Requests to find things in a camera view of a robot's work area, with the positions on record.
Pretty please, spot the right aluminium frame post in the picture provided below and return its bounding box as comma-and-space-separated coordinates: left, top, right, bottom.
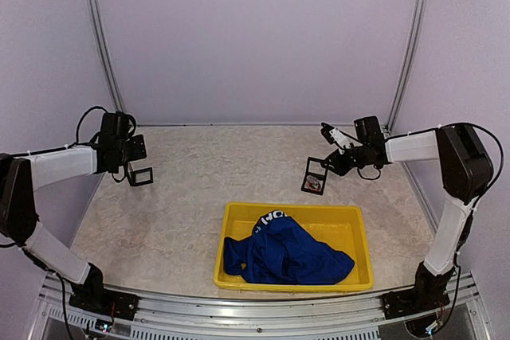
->
385, 0, 427, 133

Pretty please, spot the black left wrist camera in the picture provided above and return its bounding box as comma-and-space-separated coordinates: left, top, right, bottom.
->
100, 112, 130, 139

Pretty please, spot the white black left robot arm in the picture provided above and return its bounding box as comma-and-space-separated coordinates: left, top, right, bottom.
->
1, 133, 147, 312

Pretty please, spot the aluminium frame post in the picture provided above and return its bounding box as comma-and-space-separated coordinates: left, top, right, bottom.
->
385, 0, 427, 133
86, 0, 126, 112

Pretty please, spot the black empty display box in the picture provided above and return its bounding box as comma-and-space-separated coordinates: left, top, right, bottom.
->
127, 164, 154, 187

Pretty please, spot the front aluminium rail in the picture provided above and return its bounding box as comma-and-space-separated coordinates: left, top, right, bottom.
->
37, 272, 479, 340

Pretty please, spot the brooch in box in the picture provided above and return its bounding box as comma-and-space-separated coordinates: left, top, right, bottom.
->
304, 175, 322, 192

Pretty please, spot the black brooch box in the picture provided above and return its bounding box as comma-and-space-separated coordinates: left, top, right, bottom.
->
301, 157, 328, 196

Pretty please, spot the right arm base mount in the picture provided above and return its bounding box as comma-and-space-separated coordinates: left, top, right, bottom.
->
381, 288, 450, 320

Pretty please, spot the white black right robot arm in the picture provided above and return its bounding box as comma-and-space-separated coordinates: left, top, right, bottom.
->
321, 116, 494, 311

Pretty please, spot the left aluminium frame post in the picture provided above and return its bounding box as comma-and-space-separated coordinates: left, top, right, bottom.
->
86, 0, 126, 112

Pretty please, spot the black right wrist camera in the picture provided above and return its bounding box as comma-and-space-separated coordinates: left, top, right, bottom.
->
354, 115, 385, 145

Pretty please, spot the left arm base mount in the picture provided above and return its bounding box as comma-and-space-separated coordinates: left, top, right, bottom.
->
69, 290, 139, 321

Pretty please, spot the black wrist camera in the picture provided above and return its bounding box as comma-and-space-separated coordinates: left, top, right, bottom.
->
354, 115, 385, 145
100, 112, 130, 139

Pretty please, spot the blue printed t-shirt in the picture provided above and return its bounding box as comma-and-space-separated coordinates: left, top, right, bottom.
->
222, 210, 355, 285

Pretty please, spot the yellow plastic tray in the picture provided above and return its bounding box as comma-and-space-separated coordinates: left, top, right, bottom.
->
213, 201, 374, 294

